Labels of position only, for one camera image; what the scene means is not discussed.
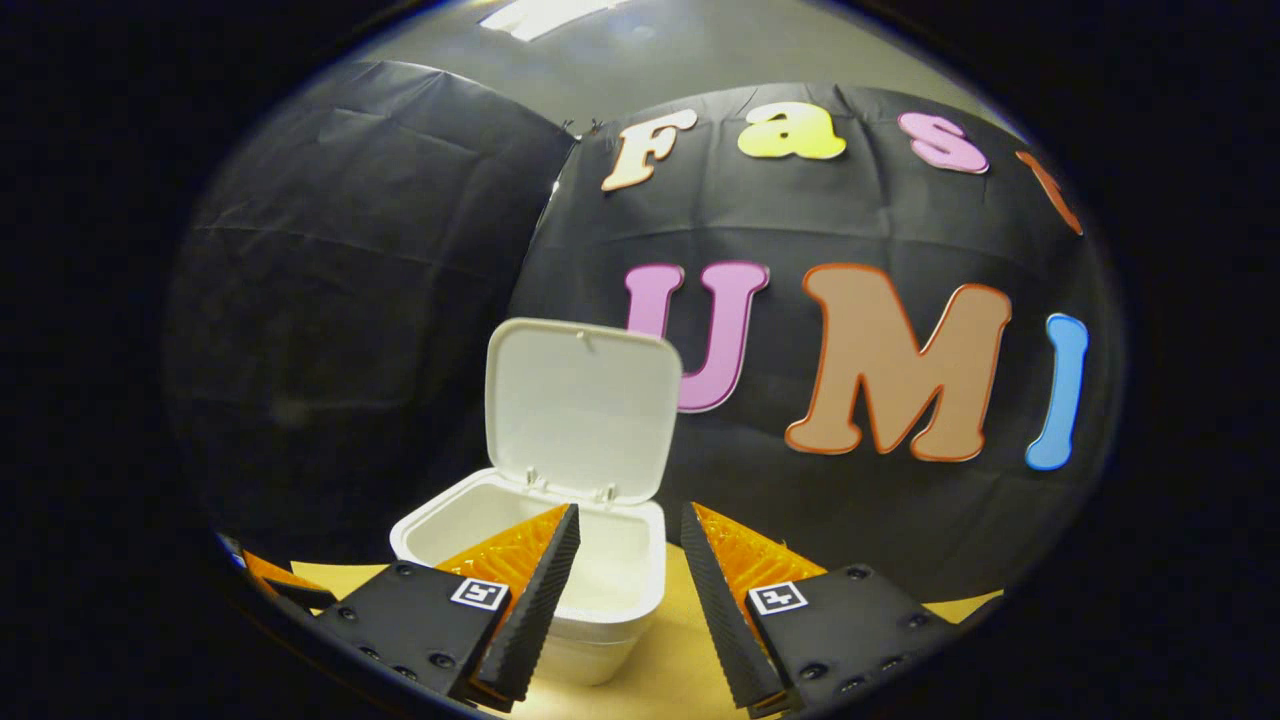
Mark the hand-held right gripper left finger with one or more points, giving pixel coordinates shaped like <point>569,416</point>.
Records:
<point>535,600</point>

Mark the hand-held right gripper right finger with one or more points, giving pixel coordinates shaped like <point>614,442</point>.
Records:
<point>715,600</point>

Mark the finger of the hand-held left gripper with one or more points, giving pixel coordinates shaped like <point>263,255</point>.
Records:
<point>285,580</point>

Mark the white desktop garbage bin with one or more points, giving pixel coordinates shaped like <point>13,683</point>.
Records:
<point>590,410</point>

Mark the wooden desktop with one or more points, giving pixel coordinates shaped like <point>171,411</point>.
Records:
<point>670,670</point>

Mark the black backdrop cloth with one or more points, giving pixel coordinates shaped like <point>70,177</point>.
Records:
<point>380,300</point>

